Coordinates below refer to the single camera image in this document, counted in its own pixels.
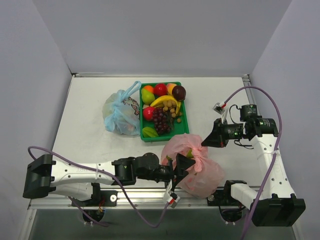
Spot green fake apple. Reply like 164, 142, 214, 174
185, 149, 194, 159

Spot pink plastic bag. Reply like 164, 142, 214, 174
160, 133, 225, 199

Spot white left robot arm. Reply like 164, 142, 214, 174
22, 152, 196, 206

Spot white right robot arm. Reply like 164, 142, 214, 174
202, 103, 306, 227

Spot green fake starfruit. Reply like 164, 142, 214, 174
142, 126, 159, 138

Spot purple fake grapes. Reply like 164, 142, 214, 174
151, 107, 172, 135

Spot dark purple fake plum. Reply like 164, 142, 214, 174
171, 85, 187, 102

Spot brown fake longan bunch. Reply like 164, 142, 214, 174
162, 100, 182, 124

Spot small red fake apple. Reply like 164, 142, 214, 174
142, 106, 155, 122

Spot yellow fake banana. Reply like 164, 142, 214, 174
150, 95, 182, 118

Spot peach fake fruit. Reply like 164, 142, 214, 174
166, 83, 176, 96

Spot blue tied plastic bag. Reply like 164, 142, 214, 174
102, 81, 142, 136

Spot red fake fruit back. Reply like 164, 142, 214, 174
153, 83, 167, 97

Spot green fake pear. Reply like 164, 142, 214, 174
141, 88, 155, 105

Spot orange fake tangerine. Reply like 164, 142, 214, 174
143, 85, 154, 93

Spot green plastic basket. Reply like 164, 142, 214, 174
139, 82, 190, 142

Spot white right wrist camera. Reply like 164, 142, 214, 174
212, 102, 229, 123

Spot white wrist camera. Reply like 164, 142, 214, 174
162, 181, 181, 209
212, 102, 229, 123

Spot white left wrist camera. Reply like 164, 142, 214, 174
162, 181, 181, 209

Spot aluminium front rail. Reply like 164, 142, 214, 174
28, 183, 258, 209

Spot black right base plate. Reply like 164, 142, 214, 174
206, 190, 244, 208

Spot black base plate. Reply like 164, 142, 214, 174
206, 190, 244, 208
71, 190, 118, 207

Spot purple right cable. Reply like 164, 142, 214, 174
224, 86, 283, 240

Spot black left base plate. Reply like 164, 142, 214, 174
71, 190, 118, 207

